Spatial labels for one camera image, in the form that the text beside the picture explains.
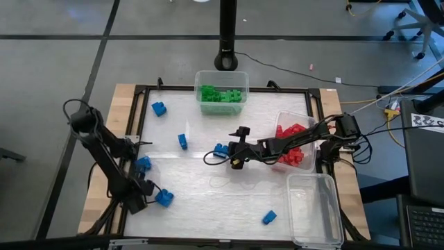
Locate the large red building block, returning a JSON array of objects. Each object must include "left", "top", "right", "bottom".
[{"left": 286, "top": 123, "right": 308, "bottom": 138}]

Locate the deep clear plastic bin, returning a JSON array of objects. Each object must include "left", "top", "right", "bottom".
[{"left": 193, "top": 70, "right": 250, "bottom": 116}]

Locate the black metal table frame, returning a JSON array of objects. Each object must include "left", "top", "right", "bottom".
[{"left": 103, "top": 83, "right": 370, "bottom": 244}]

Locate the black laptop keyboard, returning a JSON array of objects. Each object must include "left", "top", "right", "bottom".
[{"left": 404, "top": 204, "right": 444, "bottom": 250}]

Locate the grey office chair base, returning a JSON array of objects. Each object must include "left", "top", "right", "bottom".
[{"left": 383, "top": 0, "right": 444, "bottom": 60}]

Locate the black stand beam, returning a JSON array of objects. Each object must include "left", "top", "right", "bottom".
[
  {"left": 377, "top": 67, "right": 444, "bottom": 95},
  {"left": 414, "top": 89, "right": 444, "bottom": 115}
]

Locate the black stand pole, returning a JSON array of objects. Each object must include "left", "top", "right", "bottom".
[{"left": 214, "top": 0, "right": 239, "bottom": 72}]

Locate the dark furniture foot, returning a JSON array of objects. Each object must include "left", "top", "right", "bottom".
[{"left": 0, "top": 147, "right": 27, "bottom": 163}]

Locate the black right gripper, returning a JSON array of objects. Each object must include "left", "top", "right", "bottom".
[{"left": 228, "top": 126, "right": 266, "bottom": 171}]

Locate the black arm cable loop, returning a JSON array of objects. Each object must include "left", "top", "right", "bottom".
[{"left": 62, "top": 99, "right": 91, "bottom": 140}]

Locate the white cable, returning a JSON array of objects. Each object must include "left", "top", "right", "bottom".
[{"left": 346, "top": 57, "right": 444, "bottom": 117}]

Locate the black case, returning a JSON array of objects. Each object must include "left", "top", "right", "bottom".
[{"left": 400, "top": 99, "right": 444, "bottom": 208}]

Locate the white printed label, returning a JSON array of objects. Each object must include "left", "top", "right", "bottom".
[{"left": 411, "top": 112, "right": 444, "bottom": 135}]

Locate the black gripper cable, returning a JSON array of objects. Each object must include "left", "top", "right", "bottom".
[{"left": 203, "top": 149, "right": 244, "bottom": 167}]

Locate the yellow floor cable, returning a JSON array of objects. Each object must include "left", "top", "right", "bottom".
[{"left": 345, "top": 0, "right": 382, "bottom": 17}]

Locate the silver metal bracket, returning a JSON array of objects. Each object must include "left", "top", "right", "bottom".
[{"left": 109, "top": 237, "right": 150, "bottom": 248}]

